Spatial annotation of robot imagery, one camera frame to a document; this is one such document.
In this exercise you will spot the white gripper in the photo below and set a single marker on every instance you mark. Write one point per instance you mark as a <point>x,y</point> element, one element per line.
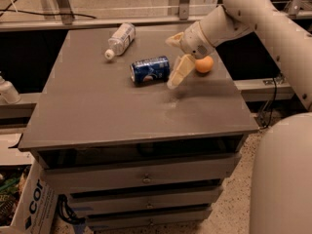
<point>195,41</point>

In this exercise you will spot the blue pepsi can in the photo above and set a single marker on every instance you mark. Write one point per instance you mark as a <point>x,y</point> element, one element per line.
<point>150,69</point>

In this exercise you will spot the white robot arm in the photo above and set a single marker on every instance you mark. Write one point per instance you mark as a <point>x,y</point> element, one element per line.
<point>281,193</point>

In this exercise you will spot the orange fruit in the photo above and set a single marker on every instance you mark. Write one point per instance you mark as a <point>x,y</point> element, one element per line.
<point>204,65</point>

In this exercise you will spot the clear plastic water bottle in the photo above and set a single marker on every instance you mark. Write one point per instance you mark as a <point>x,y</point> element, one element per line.
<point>121,39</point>

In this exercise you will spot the grey drawer cabinet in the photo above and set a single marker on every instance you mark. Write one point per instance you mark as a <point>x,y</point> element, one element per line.
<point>91,113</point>

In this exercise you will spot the top cabinet drawer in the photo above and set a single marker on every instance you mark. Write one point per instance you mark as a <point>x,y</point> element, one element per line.
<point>96,178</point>

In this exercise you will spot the cabinet drawer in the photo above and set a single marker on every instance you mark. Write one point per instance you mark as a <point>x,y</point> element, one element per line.
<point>149,219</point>
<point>145,200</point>
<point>96,178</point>

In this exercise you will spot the middle cabinet drawer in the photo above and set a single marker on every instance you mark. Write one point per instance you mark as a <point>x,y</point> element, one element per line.
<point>145,200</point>

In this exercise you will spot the bottom cabinet drawer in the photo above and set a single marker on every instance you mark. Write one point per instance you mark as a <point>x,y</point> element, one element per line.
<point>149,219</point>

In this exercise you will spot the white bottle at left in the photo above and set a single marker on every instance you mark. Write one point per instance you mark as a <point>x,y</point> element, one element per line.
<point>8,91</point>

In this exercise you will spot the white cardboard box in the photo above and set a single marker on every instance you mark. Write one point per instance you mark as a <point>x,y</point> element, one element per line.
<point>35,211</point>

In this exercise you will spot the metal frame rail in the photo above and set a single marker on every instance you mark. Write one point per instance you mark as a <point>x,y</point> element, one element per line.
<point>9,26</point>

